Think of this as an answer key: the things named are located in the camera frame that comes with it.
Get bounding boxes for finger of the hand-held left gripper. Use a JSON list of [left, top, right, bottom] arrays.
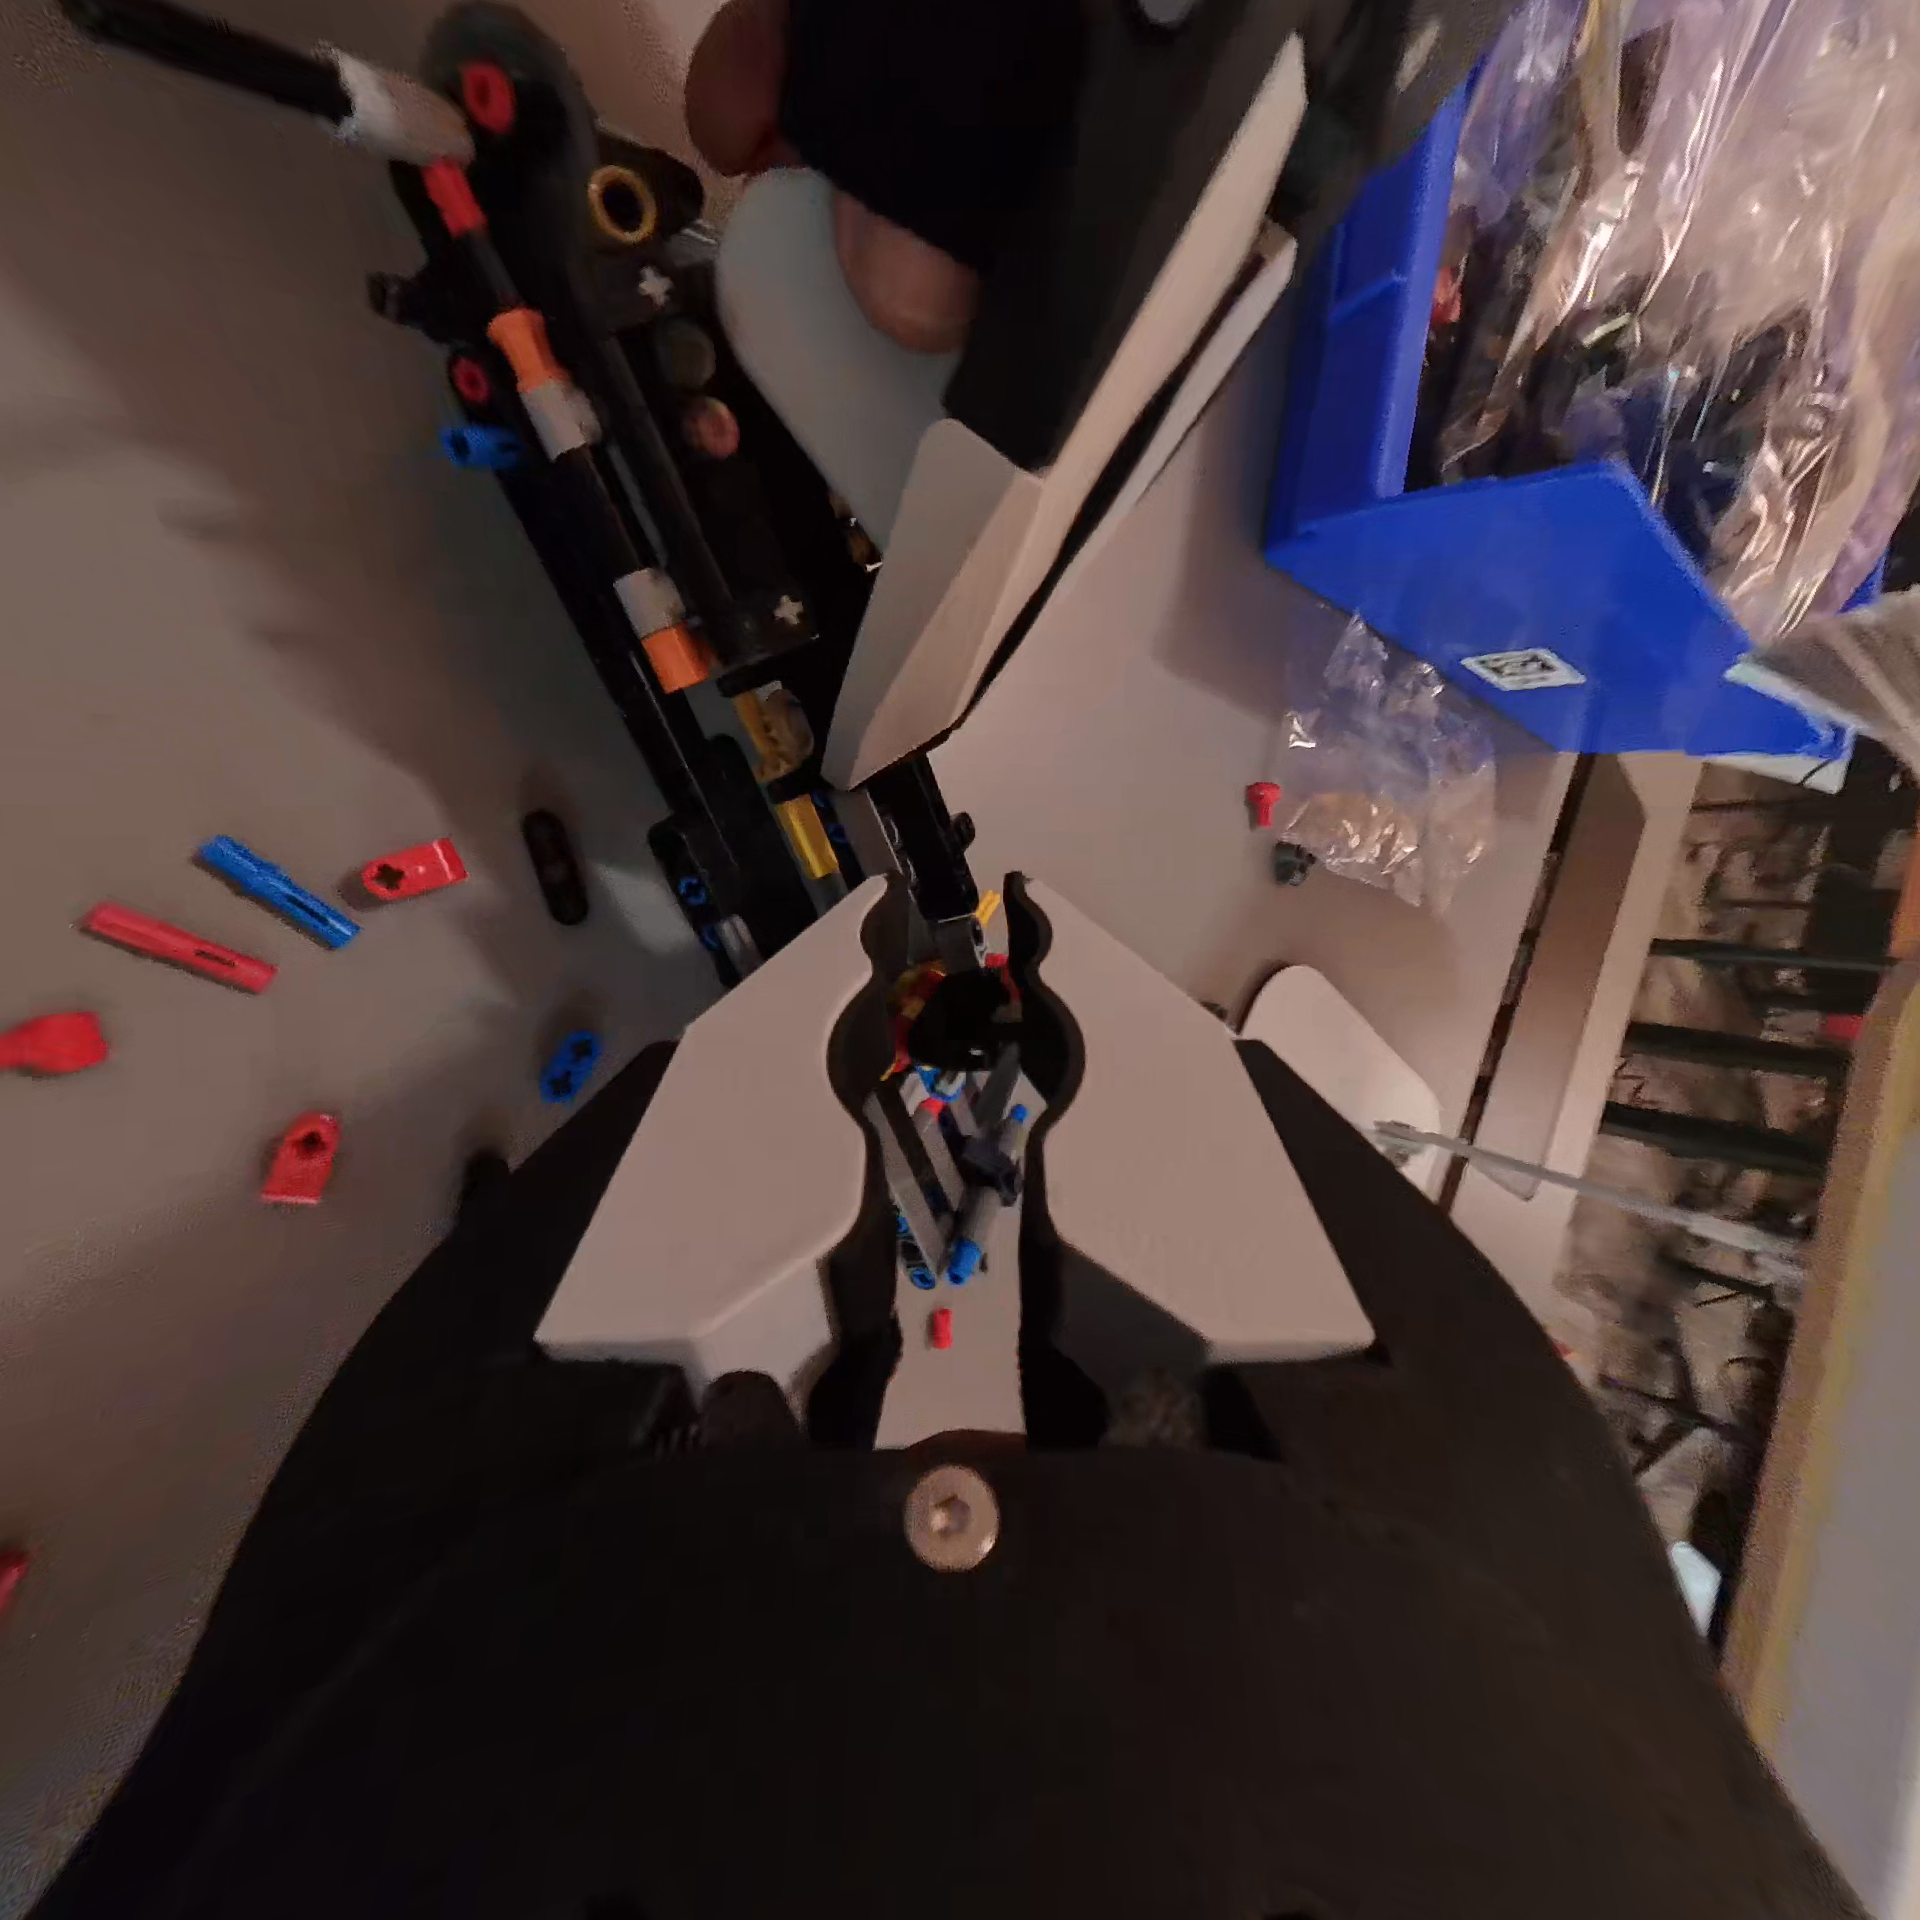
[[825, 36, 1309, 794], [961, 230, 1300, 735]]

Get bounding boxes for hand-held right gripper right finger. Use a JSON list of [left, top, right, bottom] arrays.
[[1001, 870, 1376, 1450]]

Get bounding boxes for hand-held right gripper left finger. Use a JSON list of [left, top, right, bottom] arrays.
[[534, 874, 917, 1450]]

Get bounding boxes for large black lego model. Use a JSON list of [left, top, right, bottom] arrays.
[[60, 0, 998, 993]]

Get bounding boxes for small grey lego assembly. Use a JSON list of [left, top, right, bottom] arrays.
[[872, 884, 1045, 1295]]

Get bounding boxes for short black lego beam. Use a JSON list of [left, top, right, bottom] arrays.
[[518, 807, 592, 925]]

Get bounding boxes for blue lego pin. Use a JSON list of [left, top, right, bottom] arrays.
[[195, 834, 363, 950]]

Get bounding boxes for long red lego axle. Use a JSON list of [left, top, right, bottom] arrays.
[[81, 901, 282, 997]]

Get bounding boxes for person's left hand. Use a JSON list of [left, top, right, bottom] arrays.
[[688, 0, 987, 354]]

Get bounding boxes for small clear plastic bag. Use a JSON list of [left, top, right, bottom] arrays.
[[1280, 613, 1504, 919]]

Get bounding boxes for blue storage bin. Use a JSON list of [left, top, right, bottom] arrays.
[[1265, 45, 1894, 761]]

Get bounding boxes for clear plastic bags of parts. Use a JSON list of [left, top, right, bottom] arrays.
[[1417, 0, 1920, 639]]

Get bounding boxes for white flat panel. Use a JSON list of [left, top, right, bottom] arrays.
[[1716, 959, 1920, 1920]]

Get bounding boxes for thin white cable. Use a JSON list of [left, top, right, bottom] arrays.
[[1371, 1115, 1809, 1255]]

